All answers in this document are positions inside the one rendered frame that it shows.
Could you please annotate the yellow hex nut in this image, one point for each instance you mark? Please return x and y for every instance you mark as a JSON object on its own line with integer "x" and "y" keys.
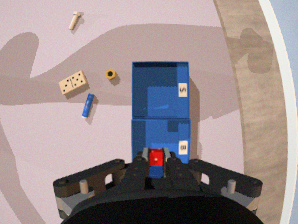
{"x": 111, "y": 74}

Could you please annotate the blue battery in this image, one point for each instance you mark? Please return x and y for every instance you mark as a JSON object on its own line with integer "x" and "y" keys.
{"x": 87, "y": 106}

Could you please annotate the blue rack of bins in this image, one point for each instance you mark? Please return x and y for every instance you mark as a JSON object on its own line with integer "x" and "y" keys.
{"x": 161, "y": 107}

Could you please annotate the cream domino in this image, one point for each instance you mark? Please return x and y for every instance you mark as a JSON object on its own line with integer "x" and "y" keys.
{"x": 73, "y": 82}

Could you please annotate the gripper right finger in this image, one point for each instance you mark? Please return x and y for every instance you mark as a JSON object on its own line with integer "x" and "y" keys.
{"x": 244, "y": 189}

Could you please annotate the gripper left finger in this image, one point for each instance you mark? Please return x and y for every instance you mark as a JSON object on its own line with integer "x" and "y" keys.
{"x": 72, "y": 189}

